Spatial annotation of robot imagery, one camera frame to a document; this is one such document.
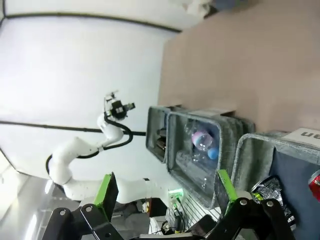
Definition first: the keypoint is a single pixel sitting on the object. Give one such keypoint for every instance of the white label Can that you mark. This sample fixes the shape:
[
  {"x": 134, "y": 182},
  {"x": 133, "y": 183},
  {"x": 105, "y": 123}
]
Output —
[{"x": 306, "y": 137}]

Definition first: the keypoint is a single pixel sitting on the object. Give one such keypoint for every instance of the power strip green light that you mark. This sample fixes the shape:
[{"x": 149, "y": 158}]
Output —
[{"x": 176, "y": 195}]

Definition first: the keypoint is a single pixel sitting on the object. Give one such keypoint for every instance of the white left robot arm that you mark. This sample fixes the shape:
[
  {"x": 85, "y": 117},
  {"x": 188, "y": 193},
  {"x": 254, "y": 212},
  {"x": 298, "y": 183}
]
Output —
[{"x": 75, "y": 152}]

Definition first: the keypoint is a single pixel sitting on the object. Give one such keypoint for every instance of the blue jeans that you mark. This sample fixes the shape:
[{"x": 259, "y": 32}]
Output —
[{"x": 223, "y": 2}]

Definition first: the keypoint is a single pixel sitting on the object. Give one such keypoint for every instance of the crushed black silver can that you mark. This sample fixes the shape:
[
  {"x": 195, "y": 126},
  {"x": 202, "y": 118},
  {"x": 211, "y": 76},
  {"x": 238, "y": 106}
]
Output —
[{"x": 275, "y": 195}]

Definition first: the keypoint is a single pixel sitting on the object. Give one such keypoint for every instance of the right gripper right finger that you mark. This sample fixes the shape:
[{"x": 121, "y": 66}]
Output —
[{"x": 250, "y": 220}]

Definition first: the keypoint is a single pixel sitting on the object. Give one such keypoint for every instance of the grey fabric basket Plastic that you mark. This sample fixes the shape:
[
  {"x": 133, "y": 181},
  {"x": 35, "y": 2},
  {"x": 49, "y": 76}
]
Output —
[{"x": 175, "y": 140}]

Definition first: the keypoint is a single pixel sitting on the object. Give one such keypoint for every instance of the grey fabric basket Bottle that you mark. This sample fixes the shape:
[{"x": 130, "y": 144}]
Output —
[{"x": 153, "y": 135}]

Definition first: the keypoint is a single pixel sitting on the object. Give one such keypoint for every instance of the large clear plastic bottle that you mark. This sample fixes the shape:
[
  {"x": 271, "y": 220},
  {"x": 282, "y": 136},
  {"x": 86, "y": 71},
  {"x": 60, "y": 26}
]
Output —
[{"x": 190, "y": 162}]

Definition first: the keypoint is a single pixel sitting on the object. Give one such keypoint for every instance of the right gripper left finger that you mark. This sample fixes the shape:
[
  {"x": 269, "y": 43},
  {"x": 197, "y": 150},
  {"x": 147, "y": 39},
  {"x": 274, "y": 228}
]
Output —
[{"x": 107, "y": 197}]

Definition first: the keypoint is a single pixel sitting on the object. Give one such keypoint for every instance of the black flat device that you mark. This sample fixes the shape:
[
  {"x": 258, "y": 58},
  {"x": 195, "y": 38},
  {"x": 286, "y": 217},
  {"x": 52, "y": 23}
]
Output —
[{"x": 202, "y": 225}]

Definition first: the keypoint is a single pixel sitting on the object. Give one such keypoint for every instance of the long brown glass bottle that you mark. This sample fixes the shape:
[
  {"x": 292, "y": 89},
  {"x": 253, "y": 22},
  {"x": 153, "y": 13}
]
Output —
[{"x": 160, "y": 146}]

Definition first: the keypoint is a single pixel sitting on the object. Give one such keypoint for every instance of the white zip jacket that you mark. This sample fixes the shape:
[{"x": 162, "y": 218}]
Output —
[{"x": 195, "y": 6}]

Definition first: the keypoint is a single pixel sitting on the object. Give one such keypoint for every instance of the crushed red can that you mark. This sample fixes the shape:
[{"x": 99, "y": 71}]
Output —
[{"x": 316, "y": 186}]

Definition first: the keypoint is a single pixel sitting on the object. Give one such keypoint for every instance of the small water bottle blue cap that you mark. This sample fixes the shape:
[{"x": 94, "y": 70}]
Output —
[{"x": 203, "y": 142}]

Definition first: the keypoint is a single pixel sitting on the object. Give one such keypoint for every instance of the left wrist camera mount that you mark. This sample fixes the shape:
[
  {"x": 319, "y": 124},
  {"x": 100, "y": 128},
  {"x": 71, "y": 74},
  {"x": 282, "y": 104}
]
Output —
[{"x": 111, "y": 97}]

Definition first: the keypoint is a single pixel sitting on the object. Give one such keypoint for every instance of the grey fabric basket Can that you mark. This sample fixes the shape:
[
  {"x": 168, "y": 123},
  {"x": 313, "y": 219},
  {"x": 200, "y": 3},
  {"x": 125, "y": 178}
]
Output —
[{"x": 252, "y": 150}]

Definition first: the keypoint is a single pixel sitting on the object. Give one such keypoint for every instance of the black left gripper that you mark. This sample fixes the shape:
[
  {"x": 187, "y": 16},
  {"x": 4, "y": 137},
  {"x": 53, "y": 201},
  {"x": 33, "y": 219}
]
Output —
[{"x": 118, "y": 110}]

